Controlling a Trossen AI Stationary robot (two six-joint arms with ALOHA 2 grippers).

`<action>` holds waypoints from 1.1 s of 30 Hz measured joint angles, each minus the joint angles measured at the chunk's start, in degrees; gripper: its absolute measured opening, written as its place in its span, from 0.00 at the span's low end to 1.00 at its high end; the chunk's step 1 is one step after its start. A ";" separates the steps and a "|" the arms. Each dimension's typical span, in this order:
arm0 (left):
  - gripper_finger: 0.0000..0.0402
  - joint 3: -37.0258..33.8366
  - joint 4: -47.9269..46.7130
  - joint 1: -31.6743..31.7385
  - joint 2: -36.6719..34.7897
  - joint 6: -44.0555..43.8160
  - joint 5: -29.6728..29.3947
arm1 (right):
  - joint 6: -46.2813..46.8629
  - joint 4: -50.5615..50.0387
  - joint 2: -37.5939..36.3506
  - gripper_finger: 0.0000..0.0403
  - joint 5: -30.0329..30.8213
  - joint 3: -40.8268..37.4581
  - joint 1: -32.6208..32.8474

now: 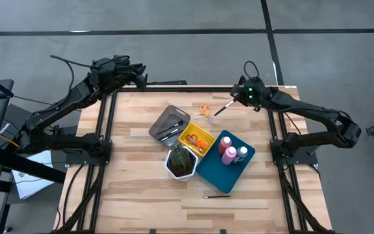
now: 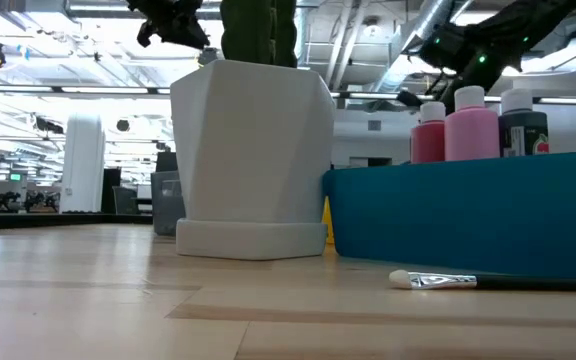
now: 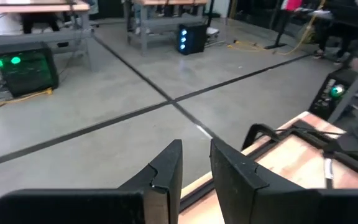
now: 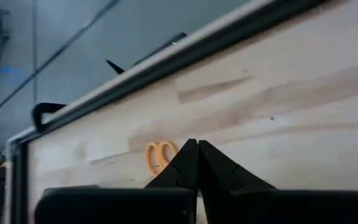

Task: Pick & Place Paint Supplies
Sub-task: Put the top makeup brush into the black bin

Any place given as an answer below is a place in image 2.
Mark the pink paint bottle white cap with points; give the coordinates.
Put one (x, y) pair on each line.
(470, 135)

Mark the red paint bottle white cap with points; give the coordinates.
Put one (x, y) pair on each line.
(428, 142)

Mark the dark green paint bottle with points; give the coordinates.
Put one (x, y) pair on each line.
(523, 132)

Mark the paintbrush white tip silver ferrule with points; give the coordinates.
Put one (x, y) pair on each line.
(433, 280)

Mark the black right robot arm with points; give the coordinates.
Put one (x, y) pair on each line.
(543, 20)

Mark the green cactus plant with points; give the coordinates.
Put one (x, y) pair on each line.
(248, 30)

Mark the long ceiling light strip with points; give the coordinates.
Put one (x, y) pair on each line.
(103, 90)

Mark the round black ceiling speaker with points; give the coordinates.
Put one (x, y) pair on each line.
(123, 125)

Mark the dark background screen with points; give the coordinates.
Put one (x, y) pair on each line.
(166, 161)

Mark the teal plastic bin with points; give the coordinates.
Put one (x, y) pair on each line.
(468, 215)

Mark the white faceted plant pot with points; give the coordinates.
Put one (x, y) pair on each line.
(253, 145)

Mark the white pillar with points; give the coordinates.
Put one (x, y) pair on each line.
(83, 160)

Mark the grey plastic container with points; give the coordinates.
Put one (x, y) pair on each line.
(165, 205)

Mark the green exit sign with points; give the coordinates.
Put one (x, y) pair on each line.
(15, 176)

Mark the white pot saucer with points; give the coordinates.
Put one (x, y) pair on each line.
(250, 240)

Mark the silver ventilation duct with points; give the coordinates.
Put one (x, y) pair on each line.
(418, 20)

